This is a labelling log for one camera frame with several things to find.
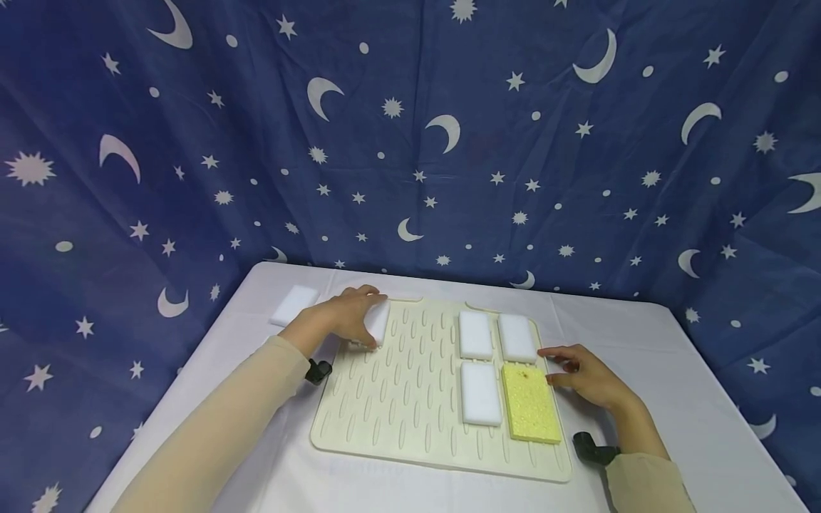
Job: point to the person's right hand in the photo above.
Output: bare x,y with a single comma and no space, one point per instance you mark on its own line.
596,381

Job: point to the person's left hand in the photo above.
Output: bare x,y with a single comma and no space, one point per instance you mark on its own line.
333,317

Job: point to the person's right thumb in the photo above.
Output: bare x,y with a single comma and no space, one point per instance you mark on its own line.
559,381

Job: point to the person's left thumb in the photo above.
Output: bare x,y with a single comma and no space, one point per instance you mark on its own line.
364,340

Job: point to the person's left fingers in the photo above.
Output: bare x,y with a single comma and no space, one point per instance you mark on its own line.
367,293

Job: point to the person's right fingers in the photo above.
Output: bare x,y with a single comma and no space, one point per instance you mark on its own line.
559,351

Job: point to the white sponge block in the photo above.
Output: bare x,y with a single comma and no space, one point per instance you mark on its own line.
475,335
294,305
480,394
380,324
517,338

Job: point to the person's left forearm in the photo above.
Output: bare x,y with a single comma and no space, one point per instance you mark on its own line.
218,434

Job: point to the person's right forearm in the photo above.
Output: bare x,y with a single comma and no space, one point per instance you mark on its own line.
648,470

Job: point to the yellow sponge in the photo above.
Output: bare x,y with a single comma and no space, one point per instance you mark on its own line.
530,402

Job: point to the black wrist band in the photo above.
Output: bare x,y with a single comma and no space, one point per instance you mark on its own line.
319,371
593,449

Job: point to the cream ribbed drying mat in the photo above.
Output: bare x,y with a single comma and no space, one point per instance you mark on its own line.
410,399

